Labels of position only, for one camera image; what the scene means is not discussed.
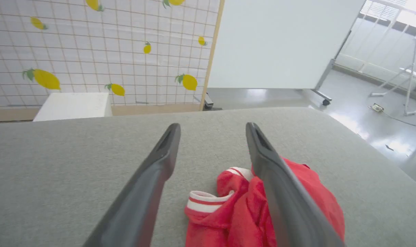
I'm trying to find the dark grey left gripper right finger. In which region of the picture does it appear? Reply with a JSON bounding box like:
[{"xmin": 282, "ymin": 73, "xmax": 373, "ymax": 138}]
[{"xmin": 246, "ymin": 122, "xmax": 347, "ymax": 247}]

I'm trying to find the white rolling whiteboard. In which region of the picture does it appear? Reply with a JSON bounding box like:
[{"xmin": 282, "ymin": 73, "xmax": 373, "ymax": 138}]
[{"xmin": 203, "ymin": 0, "xmax": 366, "ymax": 111}]

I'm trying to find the white box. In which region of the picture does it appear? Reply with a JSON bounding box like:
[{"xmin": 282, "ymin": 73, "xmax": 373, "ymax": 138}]
[{"xmin": 33, "ymin": 92, "xmax": 113, "ymax": 122}]

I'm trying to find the white metal stand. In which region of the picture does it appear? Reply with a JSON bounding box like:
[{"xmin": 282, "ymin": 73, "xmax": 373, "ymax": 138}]
[{"xmin": 370, "ymin": 36, "xmax": 416, "ymax": 116}]

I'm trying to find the lemon print partition screen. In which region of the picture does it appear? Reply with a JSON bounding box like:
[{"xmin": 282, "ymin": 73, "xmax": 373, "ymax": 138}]
[{"xmin": 0, "ymin": 0, "xmax": 225, "ymax": 122}]

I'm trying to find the red garment with white trim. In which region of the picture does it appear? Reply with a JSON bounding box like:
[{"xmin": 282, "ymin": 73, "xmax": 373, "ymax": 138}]
[{"xmin": 185, "ymin": 156, "xmax": 345, "ymax": 247}]

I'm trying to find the black floor cable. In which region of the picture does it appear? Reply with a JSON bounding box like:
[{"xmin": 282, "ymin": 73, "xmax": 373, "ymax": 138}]
[{"xmin": 382, "ymin": 110, "xmax": 416, "ymax": 127}]

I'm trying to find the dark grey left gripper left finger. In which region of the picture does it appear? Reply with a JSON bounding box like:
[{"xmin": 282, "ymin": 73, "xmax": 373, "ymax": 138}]
[{"xmin": 83, "ymin": 123, "xmax": 181, "ymax": 247}]

